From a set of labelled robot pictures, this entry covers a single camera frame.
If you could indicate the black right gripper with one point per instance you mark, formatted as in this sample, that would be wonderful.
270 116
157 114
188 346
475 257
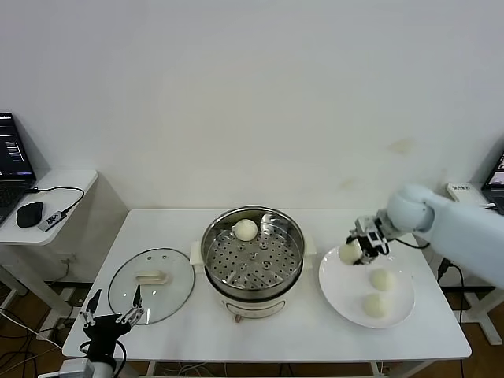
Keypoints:
376 242

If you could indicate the round glass pot lid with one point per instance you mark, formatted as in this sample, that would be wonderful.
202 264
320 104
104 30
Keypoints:
153 277

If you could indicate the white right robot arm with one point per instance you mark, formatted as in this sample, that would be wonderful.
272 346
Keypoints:
453 220

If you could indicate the white electric cooking pot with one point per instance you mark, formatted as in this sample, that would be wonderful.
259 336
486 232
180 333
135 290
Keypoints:
252 305

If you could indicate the black laptop with dark screen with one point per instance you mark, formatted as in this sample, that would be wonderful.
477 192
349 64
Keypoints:
11 187

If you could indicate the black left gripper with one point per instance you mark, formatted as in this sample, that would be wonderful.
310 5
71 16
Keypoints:
104 332

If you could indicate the stainless steel steamer basket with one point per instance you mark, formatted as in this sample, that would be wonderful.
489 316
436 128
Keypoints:
254 267

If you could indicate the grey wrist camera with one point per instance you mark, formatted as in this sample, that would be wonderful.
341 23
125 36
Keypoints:
364 225
76 369

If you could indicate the white side table with mouse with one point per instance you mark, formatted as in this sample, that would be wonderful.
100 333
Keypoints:
67 181

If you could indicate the white wall outlet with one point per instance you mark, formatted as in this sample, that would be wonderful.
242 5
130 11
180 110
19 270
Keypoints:
66 259

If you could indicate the white steamed baozi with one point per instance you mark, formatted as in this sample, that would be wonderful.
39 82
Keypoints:
348 255
382 280
246 230
375 305

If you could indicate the grey usb hub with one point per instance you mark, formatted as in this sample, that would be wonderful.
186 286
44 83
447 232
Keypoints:
51 220

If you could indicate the black computer mouse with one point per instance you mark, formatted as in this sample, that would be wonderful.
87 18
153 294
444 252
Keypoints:
29 214

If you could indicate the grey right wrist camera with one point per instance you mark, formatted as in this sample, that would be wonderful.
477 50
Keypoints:
364 225

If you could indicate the white side table with label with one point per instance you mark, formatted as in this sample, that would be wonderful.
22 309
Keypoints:
482 315

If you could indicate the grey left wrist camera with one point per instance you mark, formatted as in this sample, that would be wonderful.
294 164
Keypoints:
76 369

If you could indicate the white round plate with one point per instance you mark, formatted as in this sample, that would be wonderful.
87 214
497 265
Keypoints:
338 287

